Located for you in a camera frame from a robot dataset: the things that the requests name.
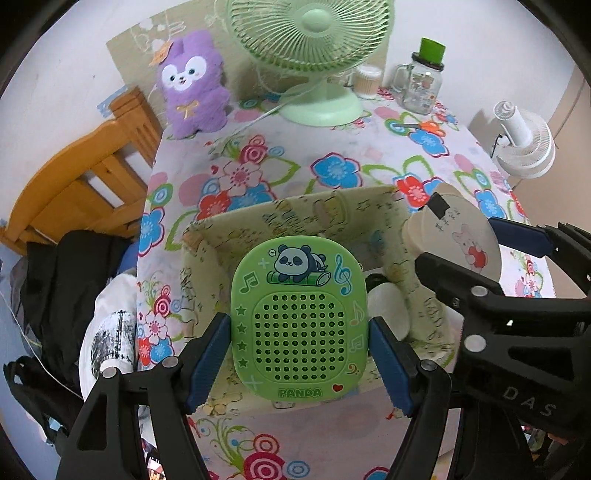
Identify blue paper sheet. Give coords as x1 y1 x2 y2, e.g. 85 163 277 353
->
97 89 127 115

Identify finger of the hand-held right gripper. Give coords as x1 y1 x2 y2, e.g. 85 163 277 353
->
413 251 506 320
489 216 591 296

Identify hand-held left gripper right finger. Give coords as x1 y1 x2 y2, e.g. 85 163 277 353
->
367 316 467 480

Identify black bag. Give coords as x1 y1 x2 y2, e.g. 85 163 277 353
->
4 357 86 446

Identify green cartoon wall panel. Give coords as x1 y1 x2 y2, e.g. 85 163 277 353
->
106 0 391 100

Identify white clip fan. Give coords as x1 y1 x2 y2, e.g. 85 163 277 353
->
492 99 556 179

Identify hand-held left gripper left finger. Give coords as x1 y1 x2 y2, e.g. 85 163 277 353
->
55 311 232 480

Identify round cream pocket mirror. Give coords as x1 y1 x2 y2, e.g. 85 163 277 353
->
402 182 502 280

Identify wooden chair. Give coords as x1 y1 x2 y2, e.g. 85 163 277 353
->
0 85 163 254

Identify black clothing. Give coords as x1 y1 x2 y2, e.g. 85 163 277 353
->
21 230 139 370

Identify white fan cord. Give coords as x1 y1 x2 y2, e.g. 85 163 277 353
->
203 69 315 148

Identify purple plush toy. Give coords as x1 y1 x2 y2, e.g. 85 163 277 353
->
157 30 232 139

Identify cotton swab jar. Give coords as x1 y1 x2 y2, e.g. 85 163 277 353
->
353 65 383 97

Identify green desk fan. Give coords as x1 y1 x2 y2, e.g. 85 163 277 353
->
226 0 397 127

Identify glass mug with green lid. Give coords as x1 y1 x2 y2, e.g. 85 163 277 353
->
392 38 448 115

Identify orange scissors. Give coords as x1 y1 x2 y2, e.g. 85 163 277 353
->
396 119 446 136

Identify cartoon fabric storage box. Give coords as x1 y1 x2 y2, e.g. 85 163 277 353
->
181 185 462 416

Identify white printed shirt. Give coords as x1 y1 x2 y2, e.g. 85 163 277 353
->
78 272 139 402

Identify floral tablecloth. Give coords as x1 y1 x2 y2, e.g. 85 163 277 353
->
136 85 550 480

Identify white oval earbud case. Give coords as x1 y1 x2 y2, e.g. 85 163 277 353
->
367 282 411 340

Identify green panda speaker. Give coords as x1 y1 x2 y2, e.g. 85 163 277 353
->
231 235 369 401

